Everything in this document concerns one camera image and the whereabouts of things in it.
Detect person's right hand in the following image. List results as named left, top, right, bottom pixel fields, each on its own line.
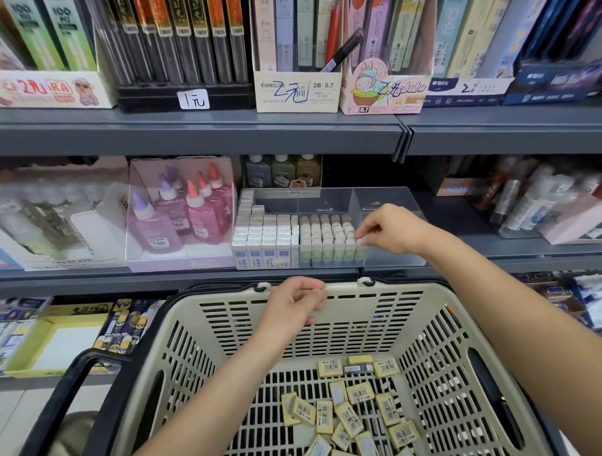
left=352, top=202, right=437, bottom=259

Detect person's left hand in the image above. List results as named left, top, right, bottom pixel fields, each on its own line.
left=254, top=273, right=328, bottom=358

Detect beige shopping basket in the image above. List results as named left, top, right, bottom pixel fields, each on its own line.
left=19, top=265, right=576, bottom=456

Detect row of white green erasers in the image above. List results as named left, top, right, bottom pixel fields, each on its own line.
left=298, top=210, right=372, bottom=268

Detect rows of white erasers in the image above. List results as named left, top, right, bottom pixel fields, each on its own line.
left=230, top=188, right=302, bottom=273

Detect pile of erasers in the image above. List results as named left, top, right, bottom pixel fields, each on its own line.
left=278, top=351, right=431, bottom=456

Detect grey store shelves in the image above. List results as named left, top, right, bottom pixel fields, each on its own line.
left=0, top=0, right=602, bottom=404

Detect person's left forearm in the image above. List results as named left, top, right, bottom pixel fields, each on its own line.
left=130, top=333, right=300, bottom=456

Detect person's right forearm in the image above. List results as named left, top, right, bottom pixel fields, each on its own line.
left=411, top=230, right=602, bottom=456

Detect pink glue display box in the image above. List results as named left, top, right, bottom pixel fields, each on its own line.
left=124, top=153, right=240, bottom=276

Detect colourful pencil display box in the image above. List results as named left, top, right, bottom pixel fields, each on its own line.
left=339, top=0, right=435, bottom=119

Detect blue white display box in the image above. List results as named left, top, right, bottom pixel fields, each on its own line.
left=423, top=0, right=602, bottom=114

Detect white pencil display box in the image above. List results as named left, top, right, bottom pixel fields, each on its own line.
left=248, top=0, right=346, bottom=116

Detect white glue display box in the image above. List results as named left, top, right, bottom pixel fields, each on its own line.
left=0, top=156, right=135, bottom=275

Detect yellow empty display box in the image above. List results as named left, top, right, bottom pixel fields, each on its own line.
left=5, top=306, right=110, bottom=382

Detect white eraser display box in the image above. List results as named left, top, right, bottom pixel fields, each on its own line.
left=0, top=294, right=52, bottom=378

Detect cartoon print display box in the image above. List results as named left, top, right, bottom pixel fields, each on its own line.
left=0, top=0, right=121, bottom=112

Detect clear plastic divider tray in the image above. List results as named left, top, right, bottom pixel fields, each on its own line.
left=235, top=180, right=429, bottom=275

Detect translucent glue bottle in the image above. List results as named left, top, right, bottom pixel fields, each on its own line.
left=294, top=152, right=323, bottom=188
left=243, top=153, right=273, bottom=189
left=271, top=154, right=297, bottom=189

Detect pink glue bottle orange cap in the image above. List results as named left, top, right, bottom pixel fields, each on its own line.
left=195, top=171, right=233, bottom=224
left=207, top=161, right=238, bottom=215
left=184, top=179, right=225, bottom=246

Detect pink glue bottle purple cap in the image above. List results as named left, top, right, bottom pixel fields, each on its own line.
left=155, top=166, right=196, bottom=233
left=127, top=190, right=185, bottom=254

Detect dark blue yellow packets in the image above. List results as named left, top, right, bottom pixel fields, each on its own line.
left=92, top=295, right=166, bottom=358

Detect black pen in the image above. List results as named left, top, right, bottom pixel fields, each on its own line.
left=319, top=27, right=366, bottom=76

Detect white price label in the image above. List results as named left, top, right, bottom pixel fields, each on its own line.
left=177, top=88, right=211, bottom=112

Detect black lead tube display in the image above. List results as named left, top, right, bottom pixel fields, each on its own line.
left=73, top=0, right=259, bottom=117

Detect row of clear glue bottles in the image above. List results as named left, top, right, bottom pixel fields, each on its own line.
left=0, top=180, right=101, bottom=254

